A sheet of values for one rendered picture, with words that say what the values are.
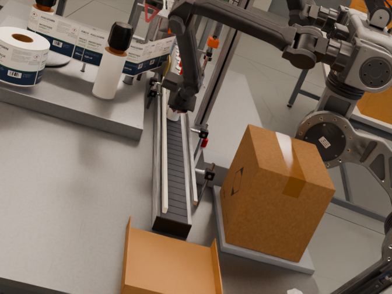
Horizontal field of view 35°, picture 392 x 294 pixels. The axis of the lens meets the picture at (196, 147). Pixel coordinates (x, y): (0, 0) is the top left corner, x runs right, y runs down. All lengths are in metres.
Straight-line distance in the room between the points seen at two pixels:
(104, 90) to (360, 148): 0.97
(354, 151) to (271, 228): 0.44
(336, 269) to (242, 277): 2.02
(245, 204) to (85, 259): 0.49
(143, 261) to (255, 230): 0.36
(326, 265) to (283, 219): 1.94
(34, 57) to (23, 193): 0.64
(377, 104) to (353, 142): 1.79
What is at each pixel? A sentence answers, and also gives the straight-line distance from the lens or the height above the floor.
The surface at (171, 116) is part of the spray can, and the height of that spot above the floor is 0.90.
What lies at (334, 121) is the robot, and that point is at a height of 1.21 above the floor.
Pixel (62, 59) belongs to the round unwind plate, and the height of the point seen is 0.89.
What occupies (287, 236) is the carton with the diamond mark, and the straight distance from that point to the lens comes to 1.88.
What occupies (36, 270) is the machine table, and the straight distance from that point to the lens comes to 1.57.
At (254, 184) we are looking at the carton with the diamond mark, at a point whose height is 1.06.
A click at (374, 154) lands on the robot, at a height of 1.15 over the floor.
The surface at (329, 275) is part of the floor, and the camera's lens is 3.69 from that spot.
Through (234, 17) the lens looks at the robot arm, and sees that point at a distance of 1.79.
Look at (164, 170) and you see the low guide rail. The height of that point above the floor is 0.91.
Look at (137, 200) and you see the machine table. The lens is 1.94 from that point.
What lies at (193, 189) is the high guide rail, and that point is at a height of 0.96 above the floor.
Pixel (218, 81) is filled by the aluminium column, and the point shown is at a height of 1.04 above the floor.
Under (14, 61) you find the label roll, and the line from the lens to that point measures 2.30.
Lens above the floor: 1.82
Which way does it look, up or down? 24 degrees down
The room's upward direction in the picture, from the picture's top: 21 degrees clockwise
